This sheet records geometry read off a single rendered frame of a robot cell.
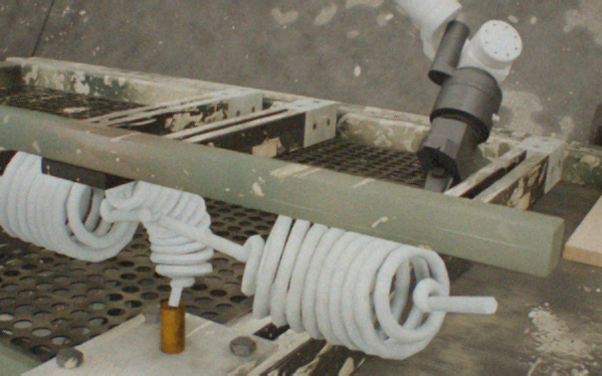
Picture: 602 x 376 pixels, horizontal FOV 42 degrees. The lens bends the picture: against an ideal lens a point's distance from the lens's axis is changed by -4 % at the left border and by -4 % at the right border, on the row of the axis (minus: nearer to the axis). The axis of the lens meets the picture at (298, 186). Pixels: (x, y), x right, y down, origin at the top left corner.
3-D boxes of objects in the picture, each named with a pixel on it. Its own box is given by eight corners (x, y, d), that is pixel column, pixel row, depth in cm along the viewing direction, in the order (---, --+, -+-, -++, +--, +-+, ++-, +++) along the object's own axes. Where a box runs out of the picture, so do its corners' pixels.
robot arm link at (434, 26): (496, 82, 123) (436, 19, 124) (521, 55, 114) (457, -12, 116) (470, 104, 120) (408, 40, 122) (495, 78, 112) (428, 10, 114)
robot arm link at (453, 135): (419, 191, 116) (445, 123, 121) (483, 204, 112) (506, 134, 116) (399, 142, 106) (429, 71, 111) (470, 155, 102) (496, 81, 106)
